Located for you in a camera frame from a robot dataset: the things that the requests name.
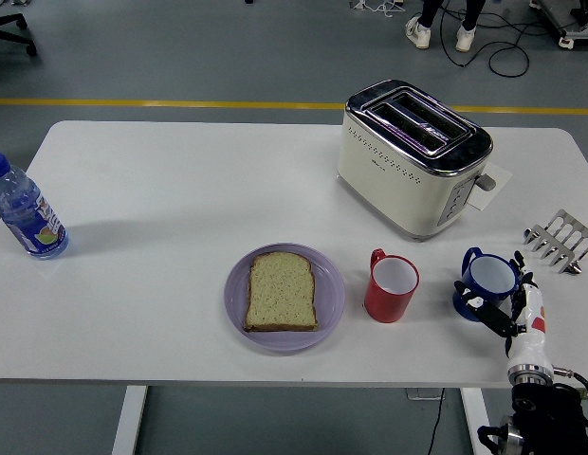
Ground white floor cables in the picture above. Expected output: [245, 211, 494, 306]
[349, 0, 407, 19]

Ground cream and chrome toaster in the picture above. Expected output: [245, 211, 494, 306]
[335, 79, 498, 243]

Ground grey box under table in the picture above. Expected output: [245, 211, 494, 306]
[406, 387, 445, 402]

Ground black office chair base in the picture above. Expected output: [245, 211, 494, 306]
[0, 12, 38, 58]

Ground plastic bottle blue cap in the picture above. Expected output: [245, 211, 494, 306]
[0, 152, 70, 261]

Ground red cup white inside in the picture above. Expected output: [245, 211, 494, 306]
[363, 247, 420, 324]

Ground person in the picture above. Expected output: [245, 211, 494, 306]
[405, 0, 487, 53]

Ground black floor cable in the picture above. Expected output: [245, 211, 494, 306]
[438, 0, 563, 78]

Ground wheeled equipment frame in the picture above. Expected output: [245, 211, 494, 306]
[529, 0, 588, 49]

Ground white table leg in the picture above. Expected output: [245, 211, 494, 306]
[111, 385, 149, 455]
[459, 387, 497, 455]

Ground white paper sheet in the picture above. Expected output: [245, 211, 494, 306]
[467, 161, 513, 210]

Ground slice of bread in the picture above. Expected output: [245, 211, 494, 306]
[243, 251, 320, 333]

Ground purple round plate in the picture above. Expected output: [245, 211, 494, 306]
[223, 243, 346, 353]

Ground blue cup white inside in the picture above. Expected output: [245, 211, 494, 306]
[452, 246, 521, 323]

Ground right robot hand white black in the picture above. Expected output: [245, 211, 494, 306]
[453, 250, 556, 375]

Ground black hanging cable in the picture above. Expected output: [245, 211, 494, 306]
[425, 387, 446, 455]

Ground silver metal toast rack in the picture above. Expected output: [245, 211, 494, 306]
[522, 209, 588, 276]

